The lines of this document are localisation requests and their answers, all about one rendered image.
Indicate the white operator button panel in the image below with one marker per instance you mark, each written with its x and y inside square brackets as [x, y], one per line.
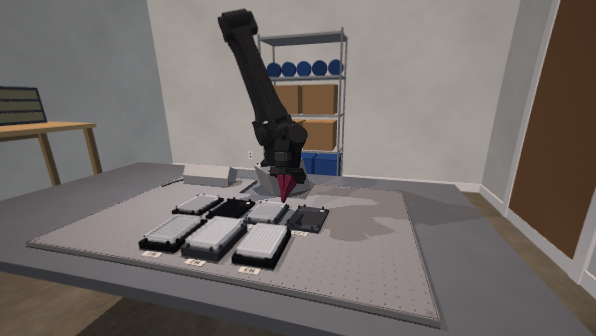
[208, 175]

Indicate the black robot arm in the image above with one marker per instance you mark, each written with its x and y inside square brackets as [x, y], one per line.
[282, 141]

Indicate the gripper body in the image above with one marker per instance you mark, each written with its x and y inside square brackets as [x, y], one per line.
[297, 173]

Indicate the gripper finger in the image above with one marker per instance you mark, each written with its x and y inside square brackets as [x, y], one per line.
[289, 185]
[281, 180]

